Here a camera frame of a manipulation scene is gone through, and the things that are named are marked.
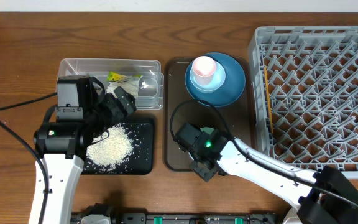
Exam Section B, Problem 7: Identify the white tissue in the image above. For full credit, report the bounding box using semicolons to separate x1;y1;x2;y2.
106;77;140;97

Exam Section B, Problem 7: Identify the mint green bowl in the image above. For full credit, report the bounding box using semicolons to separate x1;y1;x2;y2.
187;126;217;161

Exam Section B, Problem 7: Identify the yellow green snack wrapper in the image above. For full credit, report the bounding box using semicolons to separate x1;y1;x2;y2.
106;72;142;83

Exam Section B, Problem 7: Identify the pile of white rice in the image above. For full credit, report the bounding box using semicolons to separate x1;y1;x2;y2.
84;123;147;174

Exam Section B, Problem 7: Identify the pink cup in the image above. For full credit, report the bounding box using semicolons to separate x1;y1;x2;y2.
192;56;216;85

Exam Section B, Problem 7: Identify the dark blue plate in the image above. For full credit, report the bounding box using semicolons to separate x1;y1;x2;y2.
185;52;246;107

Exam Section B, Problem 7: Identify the wooden chopstick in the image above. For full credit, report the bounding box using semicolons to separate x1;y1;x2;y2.
264;67;274;134

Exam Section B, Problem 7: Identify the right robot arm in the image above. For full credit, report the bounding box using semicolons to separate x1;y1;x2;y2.
171;123;358;223

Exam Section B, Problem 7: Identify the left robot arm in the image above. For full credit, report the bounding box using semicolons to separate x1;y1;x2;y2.
29;75;136;223

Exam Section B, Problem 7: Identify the clear plastic waste bin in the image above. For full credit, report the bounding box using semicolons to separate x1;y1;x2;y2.
58;58;164;110

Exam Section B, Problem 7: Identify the grey dishwasher rack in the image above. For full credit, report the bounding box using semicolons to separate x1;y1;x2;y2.
248;26;358;179

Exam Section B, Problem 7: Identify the brown serving tray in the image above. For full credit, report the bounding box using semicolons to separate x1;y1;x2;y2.
163;57;256;172

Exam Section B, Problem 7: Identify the black plastic tray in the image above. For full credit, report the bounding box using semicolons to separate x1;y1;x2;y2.
81;116;155;175

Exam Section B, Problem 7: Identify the light blue bowl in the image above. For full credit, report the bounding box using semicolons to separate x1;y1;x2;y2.
190;62;226;93

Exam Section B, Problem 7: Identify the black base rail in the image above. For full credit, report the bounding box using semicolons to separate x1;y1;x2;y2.
70;203;281;224

